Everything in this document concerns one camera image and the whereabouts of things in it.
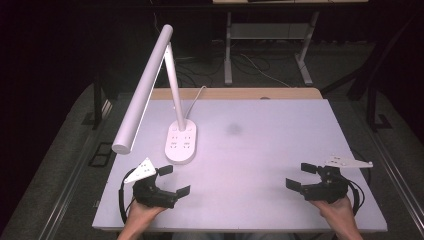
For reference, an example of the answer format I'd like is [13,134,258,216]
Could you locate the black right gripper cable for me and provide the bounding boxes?
[345,148,373,217]

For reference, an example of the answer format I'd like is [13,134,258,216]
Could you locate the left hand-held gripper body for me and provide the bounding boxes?
[123,157,179,210]

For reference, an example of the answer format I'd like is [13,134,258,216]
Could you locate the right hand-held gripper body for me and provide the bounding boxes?
[301,155,374,205]

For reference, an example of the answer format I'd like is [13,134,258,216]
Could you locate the grey metal desk frame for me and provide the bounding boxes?
[223,11,321,87]

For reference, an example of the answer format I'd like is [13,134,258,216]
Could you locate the white floor cable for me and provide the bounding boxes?
[239,53,296,89]

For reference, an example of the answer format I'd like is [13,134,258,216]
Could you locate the black metal stand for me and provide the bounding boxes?
[82,74,116,132]
[320,13,424,133]

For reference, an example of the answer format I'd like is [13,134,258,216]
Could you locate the white table mat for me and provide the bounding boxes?
[92,98,389,234]

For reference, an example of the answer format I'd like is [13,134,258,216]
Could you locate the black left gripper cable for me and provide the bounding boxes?
[118,167,138,225]

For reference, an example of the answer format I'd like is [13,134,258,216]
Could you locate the black floor cables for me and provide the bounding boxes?
[173,54,272,88]

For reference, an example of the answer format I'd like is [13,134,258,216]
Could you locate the person's left hand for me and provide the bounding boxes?
[125,199,167,229]

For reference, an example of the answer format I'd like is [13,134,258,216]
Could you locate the white desk lamp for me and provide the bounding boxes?
[111,23,198,166]

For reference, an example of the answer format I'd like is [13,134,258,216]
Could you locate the black floor bracket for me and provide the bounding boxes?
[87,141,115,168]

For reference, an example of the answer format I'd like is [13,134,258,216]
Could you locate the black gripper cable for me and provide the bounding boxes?
[345,148,373,217]
[118,167,138,225]

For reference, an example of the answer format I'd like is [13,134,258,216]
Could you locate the person's right hand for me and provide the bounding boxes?
[309,195,357,232]

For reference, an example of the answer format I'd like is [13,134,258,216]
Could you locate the aluminium floor rail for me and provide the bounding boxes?
[37,131,103,240]
[351,101,424,236]

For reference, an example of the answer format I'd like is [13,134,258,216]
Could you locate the white lamp cable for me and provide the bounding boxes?
[184,85,208,122]

